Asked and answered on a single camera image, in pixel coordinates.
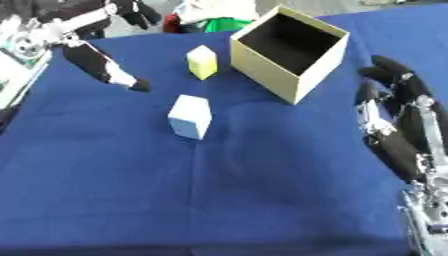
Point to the tan cardboard box black inside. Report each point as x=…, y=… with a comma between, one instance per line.
x=290, y=53

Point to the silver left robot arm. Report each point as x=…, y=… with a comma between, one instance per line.
x=17, y=56

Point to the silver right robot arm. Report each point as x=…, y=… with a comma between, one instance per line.
x=429, y=213

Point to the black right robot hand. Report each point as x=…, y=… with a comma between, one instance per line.
x=402, y=140

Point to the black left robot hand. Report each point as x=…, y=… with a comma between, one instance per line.
x=93, y=61

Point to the white block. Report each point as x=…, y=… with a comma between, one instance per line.
x=190, y=116

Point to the yellow block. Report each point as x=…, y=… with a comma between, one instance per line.
x=202, y=62

